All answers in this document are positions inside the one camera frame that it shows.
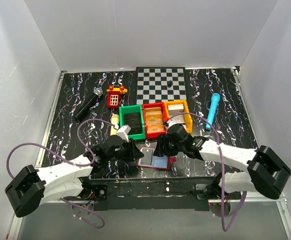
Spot red leather card holder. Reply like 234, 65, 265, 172
137, 155, 176, 170

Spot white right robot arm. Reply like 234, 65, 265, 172
153, 123, 291, 200

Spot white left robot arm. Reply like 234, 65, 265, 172
5, 135, 144, 218

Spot white card stack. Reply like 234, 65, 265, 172
167, 104, 186, 126

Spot black card stack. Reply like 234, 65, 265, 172
123, 112, 143, 135

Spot gold card stack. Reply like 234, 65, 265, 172
145, 107, 165, 134

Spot yellow plastic bin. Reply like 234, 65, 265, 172
164, 100, 193, 134

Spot cream toy microphone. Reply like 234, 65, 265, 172
110, 114, 120, 136

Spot red plastic bin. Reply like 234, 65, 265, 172
141, 102, 168, 139

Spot green plastic bin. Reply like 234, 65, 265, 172
119, 104, 146, 141

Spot red toy phone booth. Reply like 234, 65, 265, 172
106, 85, 128, 109

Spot blue toy microphone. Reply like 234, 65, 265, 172
205, 93, 221, 131

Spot black chess pawn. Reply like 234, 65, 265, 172
167, 80, 173, 88

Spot black microphone silver head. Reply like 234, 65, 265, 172
73, 88, 103, 122

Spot black white checkerboard mat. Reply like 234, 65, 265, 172
136, 67, 187, 105

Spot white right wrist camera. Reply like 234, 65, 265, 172
163, 119, 177, 131

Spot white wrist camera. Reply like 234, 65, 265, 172
163, 119, 177, 131
116, 125, 131, 142

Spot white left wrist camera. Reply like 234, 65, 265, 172
116, 125, 131, 142

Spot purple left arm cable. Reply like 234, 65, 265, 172
6, 118, 120, 229

